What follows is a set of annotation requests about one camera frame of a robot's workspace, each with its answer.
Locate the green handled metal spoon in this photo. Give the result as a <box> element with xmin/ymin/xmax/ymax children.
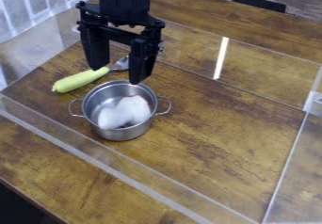
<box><xmin>52</xmin><ymin>56</ymin><xmax>128</xmax><ymax>93</ymax></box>

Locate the white and red toy mushroom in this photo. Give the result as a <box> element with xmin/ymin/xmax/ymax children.
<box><xmin>98</xmin><ymin>95</ymin><xmax>151</xmax><ymax>130</ymax></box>

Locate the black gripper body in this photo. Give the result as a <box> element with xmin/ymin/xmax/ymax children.
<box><xmin>75</xmin><ymin>0</ymin><xmax>165</xmax><ymax>43</ymax></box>

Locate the clear acrylic enclosure wall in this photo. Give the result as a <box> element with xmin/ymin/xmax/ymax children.
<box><xmin>0</xmin><ymin>2</ymin><xmax>322</xmax><ymax>224</ymax></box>

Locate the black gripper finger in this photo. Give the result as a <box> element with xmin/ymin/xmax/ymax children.
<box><xmin>79</xmin><ymin>24</ymin><xmax>110</xmax><ymax>71</ymax></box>
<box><xmin>128</xmin><ymin>39</ymin><xmax>159</xmax><ymax>85</ymax></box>

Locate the small steel pot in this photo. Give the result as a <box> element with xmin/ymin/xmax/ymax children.
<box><xmin>68</xmin><ymin>79</ymin><xmax>173</xmax><ymax>141</ymax></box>

